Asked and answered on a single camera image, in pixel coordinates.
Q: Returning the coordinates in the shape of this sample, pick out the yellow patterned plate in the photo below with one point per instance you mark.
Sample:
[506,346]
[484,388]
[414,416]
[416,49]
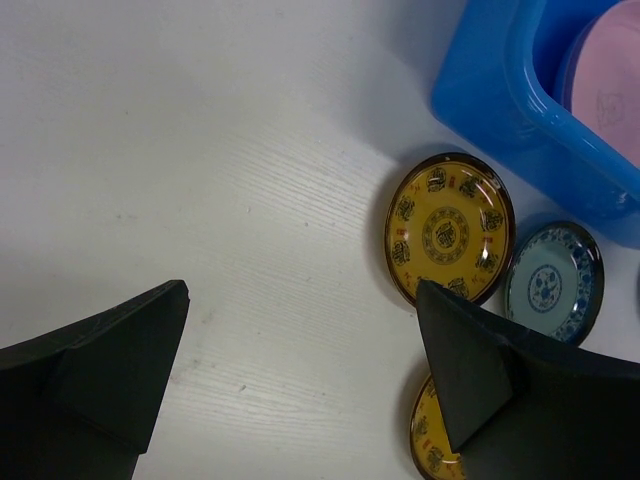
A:
[451,220]
[429,442]

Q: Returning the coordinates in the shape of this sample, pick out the blue plastic bin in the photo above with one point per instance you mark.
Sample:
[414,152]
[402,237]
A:
[494,89]

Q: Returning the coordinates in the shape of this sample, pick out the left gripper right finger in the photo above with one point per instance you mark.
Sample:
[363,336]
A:
[517,404]

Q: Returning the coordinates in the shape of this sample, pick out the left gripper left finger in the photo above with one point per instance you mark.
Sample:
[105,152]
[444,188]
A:
[81,402]

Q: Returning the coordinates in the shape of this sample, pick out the blue white plate centre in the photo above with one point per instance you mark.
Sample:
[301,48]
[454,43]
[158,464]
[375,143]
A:
[555,285]

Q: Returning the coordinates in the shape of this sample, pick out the pink plastic plate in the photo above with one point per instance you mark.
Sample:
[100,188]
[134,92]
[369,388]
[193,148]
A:
[605,88]

